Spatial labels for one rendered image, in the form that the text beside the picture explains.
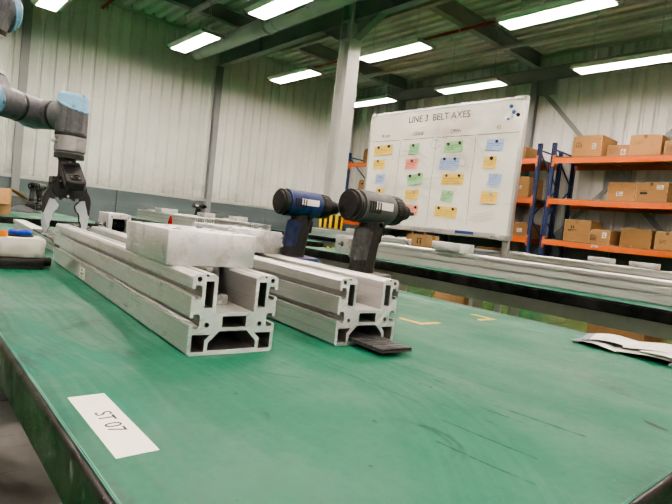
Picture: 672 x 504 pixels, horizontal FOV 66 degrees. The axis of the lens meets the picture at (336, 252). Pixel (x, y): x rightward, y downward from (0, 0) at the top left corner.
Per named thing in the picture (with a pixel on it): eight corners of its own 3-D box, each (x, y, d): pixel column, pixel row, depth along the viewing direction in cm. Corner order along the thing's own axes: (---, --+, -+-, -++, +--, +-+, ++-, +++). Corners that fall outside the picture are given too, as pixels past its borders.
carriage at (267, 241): (188, 255, 101) (192, 221, 101) (239, 258, 108) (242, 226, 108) (223, 266, 89) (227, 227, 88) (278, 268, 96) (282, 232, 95)
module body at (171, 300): (53, 260, 116) (56, 223, 115) (100, 262, 122) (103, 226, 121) (185, 356, 53) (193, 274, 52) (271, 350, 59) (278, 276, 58)
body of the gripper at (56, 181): (77, 201, 141) (81, 157, 140) (84, 202, 134) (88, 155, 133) (45, 198, 136) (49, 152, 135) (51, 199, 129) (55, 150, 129)
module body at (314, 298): (139, 264, 127) (142, 230, 127) (179, 265, 133) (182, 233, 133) (333, 346, 64) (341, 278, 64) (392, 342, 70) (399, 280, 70)
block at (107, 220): (93, 234, 215) (95, 211, 215) (122, 236, 223) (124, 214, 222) (100, 236, 208) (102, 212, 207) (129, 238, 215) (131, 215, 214)
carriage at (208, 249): (123, 269, 70) (127, 220, 70) (200, 272, 77) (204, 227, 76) (163, 289, 57) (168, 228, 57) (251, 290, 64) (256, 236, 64)
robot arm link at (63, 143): (89, 139, 133) (54, 132, 128) (88, 156, 133) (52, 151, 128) (83, 140, 139) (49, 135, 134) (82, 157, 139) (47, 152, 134)
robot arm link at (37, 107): (2, 90, 131) (36, 91, 128) (39, 103, 142) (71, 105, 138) (-2, 120, 131) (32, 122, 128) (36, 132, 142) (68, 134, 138)
